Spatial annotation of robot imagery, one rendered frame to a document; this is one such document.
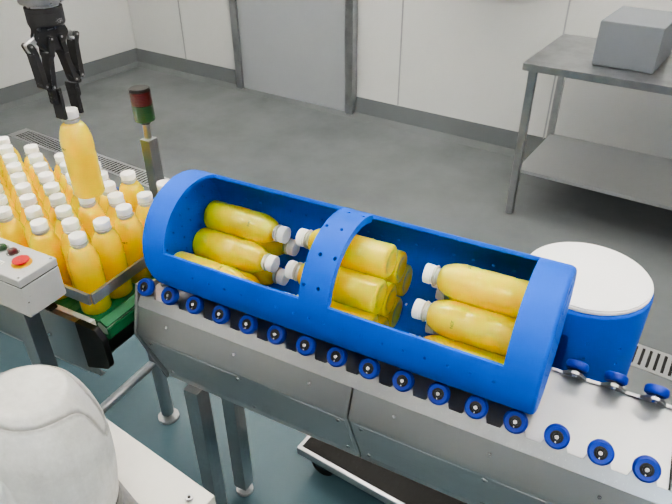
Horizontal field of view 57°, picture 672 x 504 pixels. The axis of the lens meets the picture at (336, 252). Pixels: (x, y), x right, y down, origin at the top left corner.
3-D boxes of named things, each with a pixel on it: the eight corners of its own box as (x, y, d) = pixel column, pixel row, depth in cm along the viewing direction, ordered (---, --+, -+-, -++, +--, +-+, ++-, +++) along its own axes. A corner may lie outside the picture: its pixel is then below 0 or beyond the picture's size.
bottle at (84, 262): (109, 315, 151) (91, 248, 140) (78, 317, 150) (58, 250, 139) (114, 297, 157) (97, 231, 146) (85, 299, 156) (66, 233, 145)
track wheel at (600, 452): (617, 445, 107) (617, 443, 109) (590, 436, 109) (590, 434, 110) (610, 470, 107) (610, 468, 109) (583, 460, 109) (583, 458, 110)
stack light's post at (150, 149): (195, 395, 250) (148, 141, 189) (188, 391, 251) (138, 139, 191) (202, 388, 253) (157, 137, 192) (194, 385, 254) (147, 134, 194)
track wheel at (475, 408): (490, 400, 116) (491, 399, 118) (467, 392, 117) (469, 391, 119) (483, 423, 116) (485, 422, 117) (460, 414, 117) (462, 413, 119)
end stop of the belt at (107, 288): (95, 304, 146) (92, 294, 145) (92, 303, 147) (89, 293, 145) (201, 227, 176) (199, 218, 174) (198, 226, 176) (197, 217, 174)
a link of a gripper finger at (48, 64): (55, 36, 129) (49, 36, 127) (59, 90, 133) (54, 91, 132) (42, 33, 130) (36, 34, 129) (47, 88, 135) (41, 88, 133)
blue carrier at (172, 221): (525, 447, 112) (554, 330, 95) (154, 307, 146) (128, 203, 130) (558, 348, 132) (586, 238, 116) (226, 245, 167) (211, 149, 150)
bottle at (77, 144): (93, 183, 155) (74, 108, 144) (111, 191, 151) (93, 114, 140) (68, 194, 150) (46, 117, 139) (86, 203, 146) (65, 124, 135)
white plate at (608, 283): (576, 229, 157) (575, 233, 157) (500, 265, 144) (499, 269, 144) (680, 282, 138) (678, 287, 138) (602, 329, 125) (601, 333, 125)
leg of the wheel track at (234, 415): (247, 499, 210) (228, 364, 175) (233, 492, 212) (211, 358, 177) (256, 486, 214) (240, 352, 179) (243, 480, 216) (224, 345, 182)
